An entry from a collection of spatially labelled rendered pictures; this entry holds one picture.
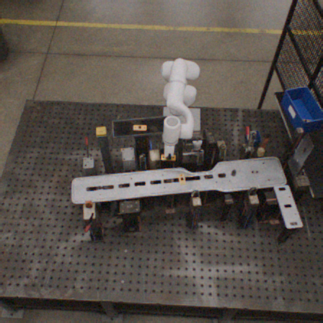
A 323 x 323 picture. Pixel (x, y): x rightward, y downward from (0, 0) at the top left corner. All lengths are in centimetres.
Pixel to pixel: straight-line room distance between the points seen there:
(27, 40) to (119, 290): 356
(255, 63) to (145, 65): 129
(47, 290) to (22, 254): 30
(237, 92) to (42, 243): 270
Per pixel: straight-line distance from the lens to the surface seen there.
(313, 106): 286
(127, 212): 231
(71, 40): 505
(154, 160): 243
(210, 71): 455
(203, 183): 244
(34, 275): 263
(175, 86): 205
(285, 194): 251
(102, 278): 252
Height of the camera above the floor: 310
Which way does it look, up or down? 58 degrees down
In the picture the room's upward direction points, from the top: straight up
